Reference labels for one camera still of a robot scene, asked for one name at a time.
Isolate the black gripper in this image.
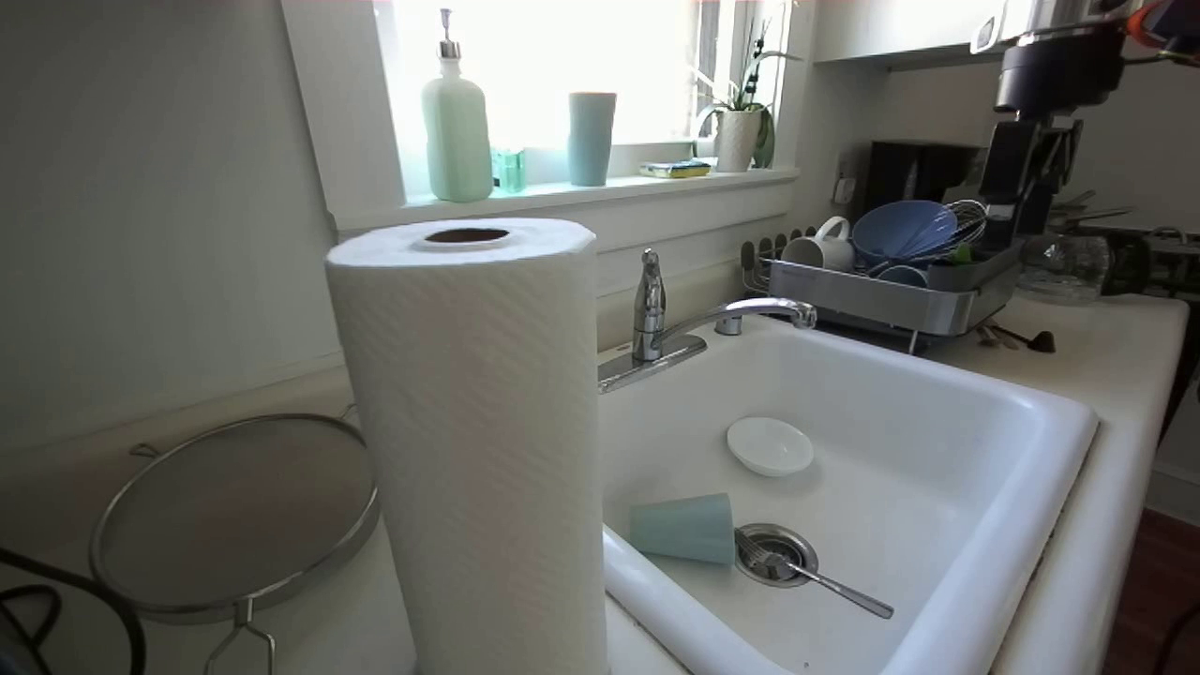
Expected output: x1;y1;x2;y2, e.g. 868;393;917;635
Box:
975;23;1130;247

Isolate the grey dish rack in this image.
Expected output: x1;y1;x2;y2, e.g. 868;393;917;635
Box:
764;237;1023;358

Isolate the white ceramic sink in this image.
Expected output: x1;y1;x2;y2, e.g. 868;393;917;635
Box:
598;313;1102;675

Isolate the metal sink drain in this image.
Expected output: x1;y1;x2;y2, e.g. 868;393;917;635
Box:
730;522;822;588

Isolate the clear glass jar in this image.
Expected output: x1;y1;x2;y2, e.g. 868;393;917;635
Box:
1013;228;1113;303

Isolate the blue bowl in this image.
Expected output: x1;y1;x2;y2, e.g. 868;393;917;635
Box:
848;199;967;269

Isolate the black measuring spoon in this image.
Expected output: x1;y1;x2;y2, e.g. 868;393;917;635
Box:
985;318;1063;358

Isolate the white mug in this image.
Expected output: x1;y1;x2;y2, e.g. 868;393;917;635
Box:
780;215;858;274

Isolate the plant in white pot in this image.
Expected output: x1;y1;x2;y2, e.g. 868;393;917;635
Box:
690;23;798;177

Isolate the yellow green sponge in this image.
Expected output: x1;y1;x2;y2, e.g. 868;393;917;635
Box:
640;153;722;183

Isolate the chrome faucet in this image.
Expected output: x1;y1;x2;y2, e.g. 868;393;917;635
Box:
598;243;822;393

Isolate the metal fork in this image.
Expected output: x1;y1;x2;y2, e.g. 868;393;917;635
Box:
760;548;899;623

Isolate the teal tumbler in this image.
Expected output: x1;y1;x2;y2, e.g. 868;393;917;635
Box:
567;87;620;193

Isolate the teal plastic cup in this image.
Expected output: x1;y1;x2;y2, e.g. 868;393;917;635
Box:
620;493;743;570

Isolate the small teal glass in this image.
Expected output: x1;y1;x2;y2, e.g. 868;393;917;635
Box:
488;148;529;199

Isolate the pale green soap dispenser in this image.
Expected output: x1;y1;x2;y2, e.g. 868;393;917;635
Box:
419;4;499;205

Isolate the white paper towel roll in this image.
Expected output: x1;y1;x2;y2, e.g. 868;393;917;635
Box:
323;215;613;675

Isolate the round metal mesh screen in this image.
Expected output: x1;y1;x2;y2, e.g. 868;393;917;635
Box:
88;410;382;675

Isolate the white wall cabinet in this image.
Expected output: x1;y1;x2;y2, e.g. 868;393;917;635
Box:
809;0;1043;68

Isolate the thick black cable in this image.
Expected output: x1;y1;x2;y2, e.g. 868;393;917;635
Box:
0;544;149;675

